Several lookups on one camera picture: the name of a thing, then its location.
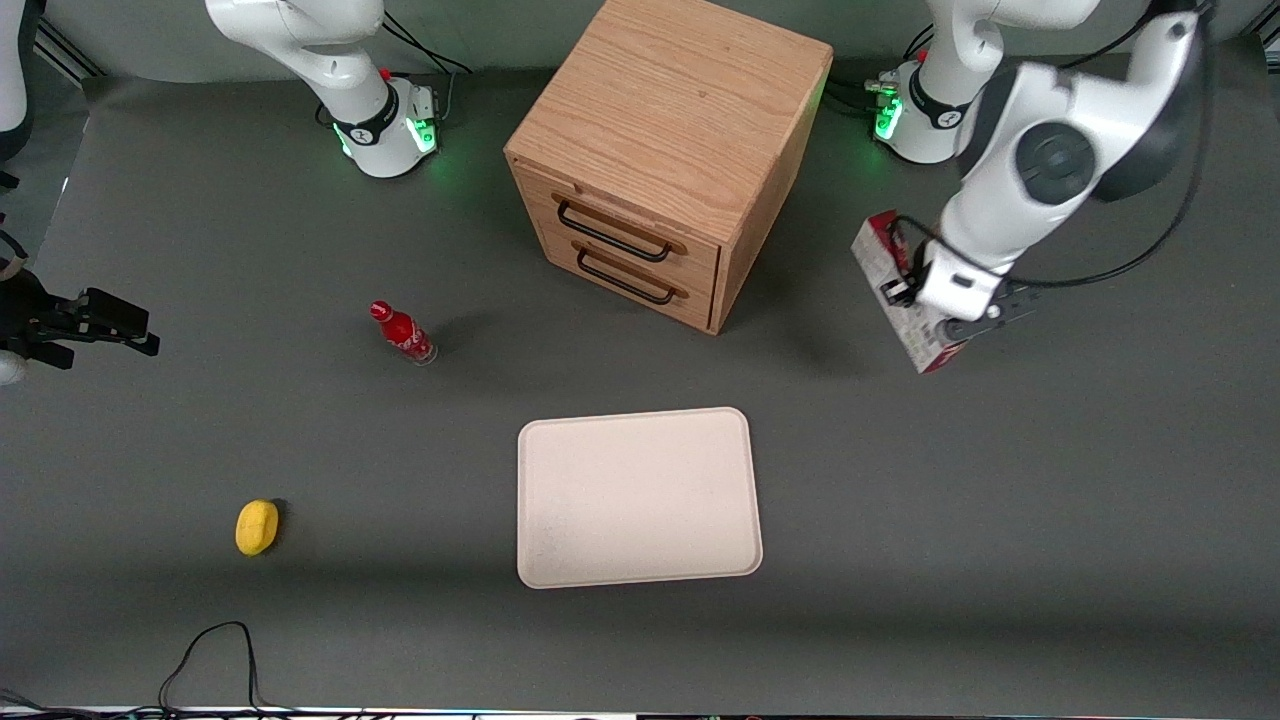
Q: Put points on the grey table cover sheet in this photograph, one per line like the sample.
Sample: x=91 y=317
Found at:
x=200 y=450

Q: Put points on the wooden two-drawer cabinet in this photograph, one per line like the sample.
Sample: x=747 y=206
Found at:
x=660 y=110

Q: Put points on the yellow lemon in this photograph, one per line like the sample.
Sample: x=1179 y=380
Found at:
x=257 y=527

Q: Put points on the wooden drawer front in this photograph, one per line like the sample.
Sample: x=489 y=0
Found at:
x=690 y=300
x=640 y=220

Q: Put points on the aluminium frame rail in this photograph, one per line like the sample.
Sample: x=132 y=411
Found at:
x=1270 y=38
x=68 y=50

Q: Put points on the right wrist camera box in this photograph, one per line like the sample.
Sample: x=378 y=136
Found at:
x=35 y=315

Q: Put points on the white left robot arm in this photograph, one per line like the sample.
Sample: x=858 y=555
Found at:
x=1050 y=160

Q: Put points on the red cola bottle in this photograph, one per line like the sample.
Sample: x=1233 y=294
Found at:
x=403 y=333

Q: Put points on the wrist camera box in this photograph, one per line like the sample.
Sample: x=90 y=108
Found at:
x=1015 y=303
x=35 y=315

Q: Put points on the red cookie box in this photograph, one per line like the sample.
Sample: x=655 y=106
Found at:
x=878 y=250

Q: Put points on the beige plastic tray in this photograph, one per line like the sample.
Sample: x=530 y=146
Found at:
x=640 y=500

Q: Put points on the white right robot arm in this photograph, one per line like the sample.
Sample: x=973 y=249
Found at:
x=350 y=100

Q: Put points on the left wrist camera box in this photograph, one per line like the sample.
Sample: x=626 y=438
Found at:
x=1015 y=303

